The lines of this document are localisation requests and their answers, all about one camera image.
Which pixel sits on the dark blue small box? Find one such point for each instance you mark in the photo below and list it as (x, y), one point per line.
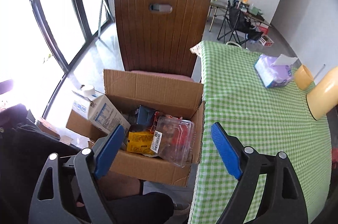
(144, 116)

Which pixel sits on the purple tissue pack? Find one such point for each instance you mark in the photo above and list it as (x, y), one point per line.
(275, 71)

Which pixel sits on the cardboard trash box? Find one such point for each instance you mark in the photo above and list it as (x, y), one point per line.
(175, 97)

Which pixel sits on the white milk carton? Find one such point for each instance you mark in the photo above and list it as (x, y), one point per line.
(96, 108)

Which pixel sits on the folding table with items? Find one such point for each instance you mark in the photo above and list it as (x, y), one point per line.
(220, 8)

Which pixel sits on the yellow thermos jug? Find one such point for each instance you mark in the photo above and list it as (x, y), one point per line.
(323, 97)

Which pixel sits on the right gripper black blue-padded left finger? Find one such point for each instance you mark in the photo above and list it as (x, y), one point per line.
(64, 180)

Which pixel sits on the yellow noodle snack bag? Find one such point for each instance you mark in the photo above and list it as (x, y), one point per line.
(140, 143)

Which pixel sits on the clear plastic clamshell container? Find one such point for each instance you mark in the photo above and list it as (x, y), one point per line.
(181, 155)

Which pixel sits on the green white checked tablecloth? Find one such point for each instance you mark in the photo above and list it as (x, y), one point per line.
(269, 120)

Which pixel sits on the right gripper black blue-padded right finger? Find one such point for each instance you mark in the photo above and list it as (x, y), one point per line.
(282, 198)

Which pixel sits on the brown wooden chair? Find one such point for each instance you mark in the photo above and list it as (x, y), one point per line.
(157, 35)

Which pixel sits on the yellow cup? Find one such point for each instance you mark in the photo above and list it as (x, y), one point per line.
(303, 77)

